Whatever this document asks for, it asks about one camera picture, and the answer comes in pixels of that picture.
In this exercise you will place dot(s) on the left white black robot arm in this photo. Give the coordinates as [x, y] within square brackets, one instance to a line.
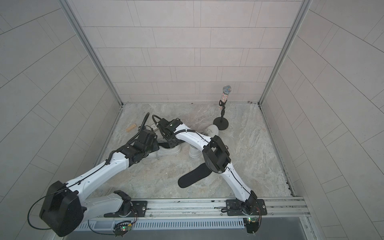
[66, 205]

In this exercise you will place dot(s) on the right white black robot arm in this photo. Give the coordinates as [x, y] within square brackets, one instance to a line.
[217, 160]

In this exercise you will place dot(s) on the small wooden block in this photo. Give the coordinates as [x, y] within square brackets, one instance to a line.
[130, 128]

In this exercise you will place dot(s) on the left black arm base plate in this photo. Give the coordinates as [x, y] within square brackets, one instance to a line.
[129, 209]

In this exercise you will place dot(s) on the black insole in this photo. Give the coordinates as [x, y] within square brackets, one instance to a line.
[165, 145]
[201, 172]

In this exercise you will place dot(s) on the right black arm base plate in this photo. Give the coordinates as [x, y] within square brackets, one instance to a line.
[235, 207]

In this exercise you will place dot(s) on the aluminium mounting rail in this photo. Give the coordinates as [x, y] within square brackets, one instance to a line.
[191, 208]

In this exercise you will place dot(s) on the white sneaker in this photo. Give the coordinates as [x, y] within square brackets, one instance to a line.
[161, 152]
[210, 131]

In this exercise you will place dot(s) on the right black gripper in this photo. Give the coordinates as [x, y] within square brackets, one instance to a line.
[171, 142]

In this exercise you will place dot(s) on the right green circuit board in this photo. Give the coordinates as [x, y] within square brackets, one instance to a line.
[251, 225]

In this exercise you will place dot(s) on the green circuit board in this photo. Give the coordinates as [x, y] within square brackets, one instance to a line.
[251, 225]
[120, 229]

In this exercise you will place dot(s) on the microphone on black stand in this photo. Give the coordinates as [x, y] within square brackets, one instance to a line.
[221, 122]

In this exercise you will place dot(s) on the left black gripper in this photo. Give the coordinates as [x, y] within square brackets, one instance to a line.
[154, 141]

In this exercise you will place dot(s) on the white perforated cable duct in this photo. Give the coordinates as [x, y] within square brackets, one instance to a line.
[167, 224]

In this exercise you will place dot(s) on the left green circuit board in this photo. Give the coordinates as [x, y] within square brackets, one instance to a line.
[120, 229]

